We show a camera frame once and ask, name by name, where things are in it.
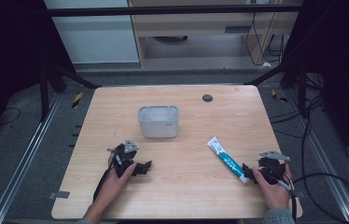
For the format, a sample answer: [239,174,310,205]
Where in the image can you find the grey tape piece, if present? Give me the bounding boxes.
[48,190,71,201]

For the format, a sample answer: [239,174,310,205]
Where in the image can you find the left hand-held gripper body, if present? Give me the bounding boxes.
[106,138,140,179]

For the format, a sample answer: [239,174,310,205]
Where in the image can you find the light wooden desk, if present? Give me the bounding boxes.
[127,0,301,69]

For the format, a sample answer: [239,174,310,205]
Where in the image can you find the thin black floor cable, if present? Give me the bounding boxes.
[0,106,21,129]

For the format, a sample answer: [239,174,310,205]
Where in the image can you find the white and teal toothpaste tube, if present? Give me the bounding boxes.
[206,135,251,185]

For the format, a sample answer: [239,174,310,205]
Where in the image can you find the black metal frame bar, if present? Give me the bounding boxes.
[43,4,303,18]

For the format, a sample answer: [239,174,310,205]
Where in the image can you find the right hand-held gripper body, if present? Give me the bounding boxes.
[257,150,291,187]

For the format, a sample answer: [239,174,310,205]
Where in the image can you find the white cabinet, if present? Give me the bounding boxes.
[43,0,141,65]

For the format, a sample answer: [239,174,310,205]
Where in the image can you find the black looped floor cable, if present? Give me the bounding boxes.
[292,92,349,224]

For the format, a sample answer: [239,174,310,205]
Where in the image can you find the aluminium floor rail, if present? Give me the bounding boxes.
[286,89,349,224]
[0,92,63,224]

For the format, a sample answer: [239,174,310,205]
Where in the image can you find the black metal stand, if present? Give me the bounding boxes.
[244,57,309,119]
[37,59,103,123]

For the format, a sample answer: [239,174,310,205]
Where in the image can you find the black curtain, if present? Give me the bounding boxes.
[0,0,77,153]
[283,0,349,174]

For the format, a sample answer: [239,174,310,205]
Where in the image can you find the person's left hand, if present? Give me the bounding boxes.
[98,153,138,205]

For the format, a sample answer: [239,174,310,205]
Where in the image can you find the yellow and black tape strip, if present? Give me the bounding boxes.
[271,89,288,104]
[71,91,84,109]

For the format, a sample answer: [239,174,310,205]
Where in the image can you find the person's right hand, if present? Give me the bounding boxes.
[252,163,293,211]

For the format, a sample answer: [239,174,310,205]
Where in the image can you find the black strap of left gripper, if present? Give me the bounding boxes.
[92,167,115,203]

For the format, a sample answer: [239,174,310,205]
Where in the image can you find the grey plastic container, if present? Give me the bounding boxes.
[136,105,180,139]

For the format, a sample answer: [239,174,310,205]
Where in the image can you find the black hanging desk cables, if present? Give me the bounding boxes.
[244,11,286,67]

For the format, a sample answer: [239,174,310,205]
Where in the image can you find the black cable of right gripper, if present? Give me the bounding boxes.
[267,166,299,223]

